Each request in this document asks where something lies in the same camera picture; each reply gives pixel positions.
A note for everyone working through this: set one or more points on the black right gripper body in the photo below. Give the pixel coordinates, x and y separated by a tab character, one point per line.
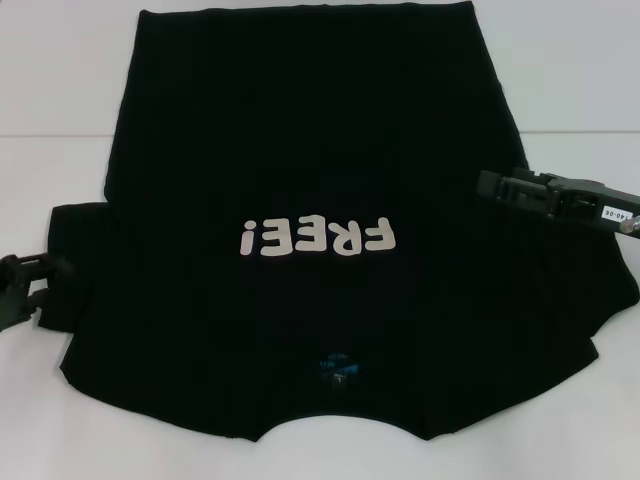
585	202

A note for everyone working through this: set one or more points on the black shirt with FREE print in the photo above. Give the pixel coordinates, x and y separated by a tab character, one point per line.
320	125

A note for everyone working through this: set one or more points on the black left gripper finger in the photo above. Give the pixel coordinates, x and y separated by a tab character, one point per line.
41	302
35	264

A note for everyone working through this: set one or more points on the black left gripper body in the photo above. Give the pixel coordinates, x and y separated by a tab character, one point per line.
12	305

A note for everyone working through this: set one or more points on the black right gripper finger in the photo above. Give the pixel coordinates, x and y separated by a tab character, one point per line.
492	186
527	173

